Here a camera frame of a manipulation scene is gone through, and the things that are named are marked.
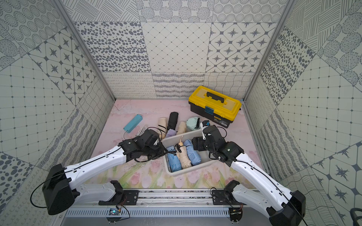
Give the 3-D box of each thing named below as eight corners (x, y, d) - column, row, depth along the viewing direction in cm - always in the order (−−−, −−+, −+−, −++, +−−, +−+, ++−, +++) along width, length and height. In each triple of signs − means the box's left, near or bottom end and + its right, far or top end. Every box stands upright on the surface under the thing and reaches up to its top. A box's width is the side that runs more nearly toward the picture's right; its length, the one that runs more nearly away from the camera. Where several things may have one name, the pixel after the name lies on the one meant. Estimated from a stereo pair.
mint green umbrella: (186, 131, 102) (186, 125, 96) (186, 122, 107) (186, 116, 102) (199, 131, 102) (200, 125, 97) (199, 122, 107) (199, 117, 102)
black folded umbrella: (167, 129, 103) (167, 127, 101) (170, 114, 113) (170, 111, 111) (175, 130, 103) (175, 127, 101) (178, 114, 113) (178, 112, 110)
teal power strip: (123, 130, 103) (122, 128, 101) (137, 115, 112) (137, 113, 110) (130, 133, 101) (129, 132, 99) (144, 118, 111) (143, 116, 109)
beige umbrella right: (177, 135, 99) (177, 131, 96) (180, 124, 106) (180, 120, 102) (184, 136, 99) (184, 133, 95) (187, 125, 105) (187, 122, 101)
